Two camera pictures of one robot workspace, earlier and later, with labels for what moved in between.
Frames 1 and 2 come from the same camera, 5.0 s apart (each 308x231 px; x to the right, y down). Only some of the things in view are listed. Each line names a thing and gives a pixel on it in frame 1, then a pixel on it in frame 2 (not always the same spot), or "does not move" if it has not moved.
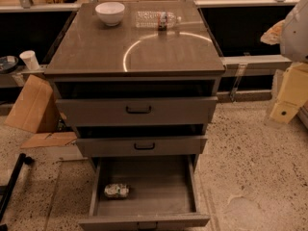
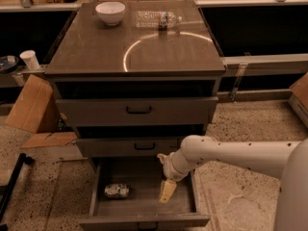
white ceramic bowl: (111, 13) does not move
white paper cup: (30, 60) does not move
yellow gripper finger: (272, 36) to (163, 158)
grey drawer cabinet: (136, 78) does not move
